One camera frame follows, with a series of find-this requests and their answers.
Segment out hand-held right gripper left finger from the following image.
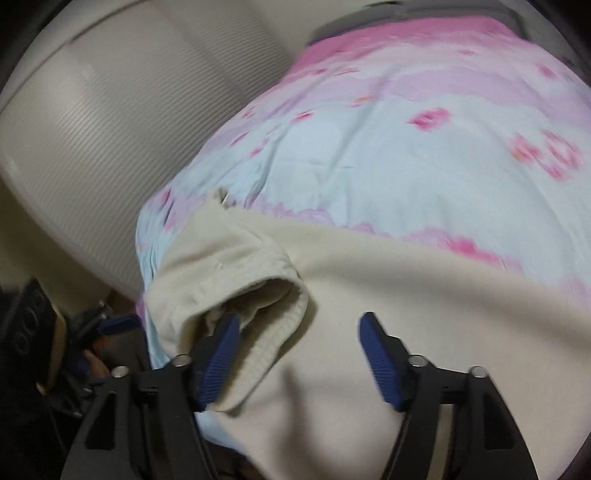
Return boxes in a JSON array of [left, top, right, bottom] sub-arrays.
[[60, 311, 243, 480]]

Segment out pink blue floral duvet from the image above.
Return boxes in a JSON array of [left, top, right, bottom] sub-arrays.
[[134, 14, 591, 444]]

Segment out cream pants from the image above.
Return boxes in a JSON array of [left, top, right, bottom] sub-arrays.
[[142, 193, 591, 480]]

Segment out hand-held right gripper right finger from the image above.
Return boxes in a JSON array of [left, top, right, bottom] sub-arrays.
[[359, 311, 540, 480]]

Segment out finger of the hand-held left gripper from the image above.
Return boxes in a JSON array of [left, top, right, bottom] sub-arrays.
[[98, 315, 143, 339]]

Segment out white louvered wardrobe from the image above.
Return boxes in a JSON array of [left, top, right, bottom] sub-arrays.
[[0, 0, 324, 298]]

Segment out grey headboard cushion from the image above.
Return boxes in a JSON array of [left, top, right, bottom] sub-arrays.
[[308, 1, 409, 43]]

